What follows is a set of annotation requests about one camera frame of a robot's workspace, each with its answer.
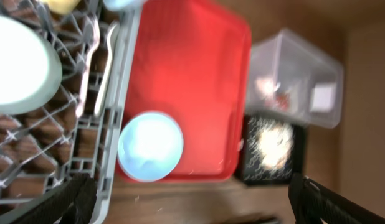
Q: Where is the spilled rice food waste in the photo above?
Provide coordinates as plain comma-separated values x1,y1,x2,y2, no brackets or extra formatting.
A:
243,117,294,182

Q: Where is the light blue plate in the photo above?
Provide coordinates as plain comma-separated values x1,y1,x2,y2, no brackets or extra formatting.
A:
103,0,148,11

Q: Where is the grey dishwasher rack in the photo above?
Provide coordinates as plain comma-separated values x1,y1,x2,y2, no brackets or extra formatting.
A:
0,0,141,223

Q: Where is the white tissue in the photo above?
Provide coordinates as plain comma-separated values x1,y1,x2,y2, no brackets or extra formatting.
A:
255,78,280,99

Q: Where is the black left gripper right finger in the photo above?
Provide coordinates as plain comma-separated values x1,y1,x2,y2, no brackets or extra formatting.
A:
288,173,385,224

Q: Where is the red plastic tray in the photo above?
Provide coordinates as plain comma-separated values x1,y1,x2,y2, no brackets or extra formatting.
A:
123,0,252,182

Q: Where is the white plastic fork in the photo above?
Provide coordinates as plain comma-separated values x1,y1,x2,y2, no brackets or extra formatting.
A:
75,15,100,118

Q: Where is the light green bowl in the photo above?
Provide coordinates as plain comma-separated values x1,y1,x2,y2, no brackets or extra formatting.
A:
0,16,63,115

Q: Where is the yellow plastic cup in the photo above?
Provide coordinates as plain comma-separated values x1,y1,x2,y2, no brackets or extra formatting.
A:
40,0,81,15

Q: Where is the blue bowl with rice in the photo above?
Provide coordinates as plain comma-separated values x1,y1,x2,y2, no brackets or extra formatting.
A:
117,111,184,182

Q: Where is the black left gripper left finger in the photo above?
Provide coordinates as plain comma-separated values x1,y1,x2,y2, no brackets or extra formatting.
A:
0,174,97,224

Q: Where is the red snack wrapper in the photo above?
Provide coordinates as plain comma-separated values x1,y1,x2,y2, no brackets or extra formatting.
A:
274,91,290,111

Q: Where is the black plastic tray bin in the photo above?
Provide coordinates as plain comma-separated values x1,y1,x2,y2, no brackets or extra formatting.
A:
234,114,307,186

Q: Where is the clear plastic bin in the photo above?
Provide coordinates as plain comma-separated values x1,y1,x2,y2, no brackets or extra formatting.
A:
245,29,344,129

